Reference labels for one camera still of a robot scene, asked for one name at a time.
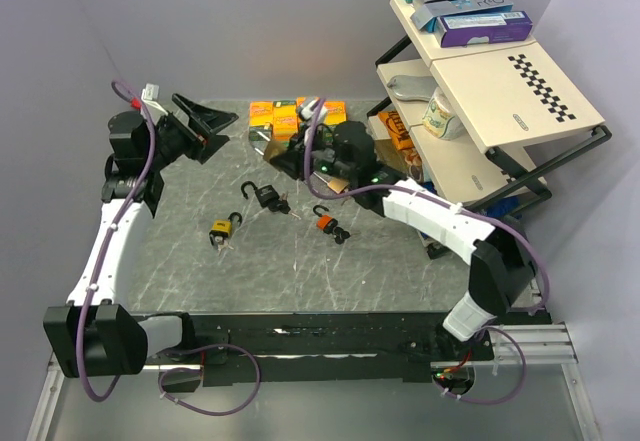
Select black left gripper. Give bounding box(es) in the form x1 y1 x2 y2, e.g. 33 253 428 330
145 93 238 170

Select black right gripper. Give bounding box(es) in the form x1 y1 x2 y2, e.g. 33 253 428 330
270 124 356 183

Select large brass padlock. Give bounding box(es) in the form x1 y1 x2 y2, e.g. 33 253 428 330
250 140 287 163

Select silver key ring keys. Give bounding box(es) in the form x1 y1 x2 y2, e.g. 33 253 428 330
327 177 350 206

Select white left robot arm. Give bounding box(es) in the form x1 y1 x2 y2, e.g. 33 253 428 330
43 94 238 378

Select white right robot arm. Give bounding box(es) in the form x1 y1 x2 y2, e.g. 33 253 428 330
264 121 541 360

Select orange sponge pack stack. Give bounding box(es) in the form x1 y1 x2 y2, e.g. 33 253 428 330
248 97 347 155

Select black padlock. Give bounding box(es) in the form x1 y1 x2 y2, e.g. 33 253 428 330
240 181 300 219

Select orange padlock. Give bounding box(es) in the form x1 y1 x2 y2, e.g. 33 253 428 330
312 204 361 245

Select yellow padlock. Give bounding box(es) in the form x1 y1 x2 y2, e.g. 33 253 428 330
208 212 243 255

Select orange snack bag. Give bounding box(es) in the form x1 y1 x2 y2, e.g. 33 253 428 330
377 110 425 183

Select silver foil pouch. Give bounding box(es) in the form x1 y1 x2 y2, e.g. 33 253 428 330
386 75 438 102

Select cream tiered shelf rack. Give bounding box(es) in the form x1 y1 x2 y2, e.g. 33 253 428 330
367 0 612 215

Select grey R.O.C.S. toothpaste box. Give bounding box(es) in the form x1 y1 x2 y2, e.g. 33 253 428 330
410 0 513 32

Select purple toothpaste box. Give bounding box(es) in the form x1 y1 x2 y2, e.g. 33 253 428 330
434 11 533 48

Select blue bag under shelf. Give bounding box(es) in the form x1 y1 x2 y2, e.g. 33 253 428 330
419 193 524 248

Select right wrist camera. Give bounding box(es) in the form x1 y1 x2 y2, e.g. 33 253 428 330
296 97 329 123

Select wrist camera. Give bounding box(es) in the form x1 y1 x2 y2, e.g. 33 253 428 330
129 83 168 124
296 97 329 123

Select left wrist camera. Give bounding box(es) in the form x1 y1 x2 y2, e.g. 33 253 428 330
129 83 168 124

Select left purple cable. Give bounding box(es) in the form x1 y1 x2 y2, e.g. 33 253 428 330
74 78 262 417

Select purple cable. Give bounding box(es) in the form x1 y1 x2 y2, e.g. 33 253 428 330
302 98 551 406
74 78 262 417

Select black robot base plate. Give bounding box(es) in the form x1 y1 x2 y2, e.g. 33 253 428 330
134 310 551 395

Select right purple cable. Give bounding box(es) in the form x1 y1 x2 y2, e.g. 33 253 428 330
302 98 551 406

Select aluminium rail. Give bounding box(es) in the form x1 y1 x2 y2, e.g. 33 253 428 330
28 325 600 440

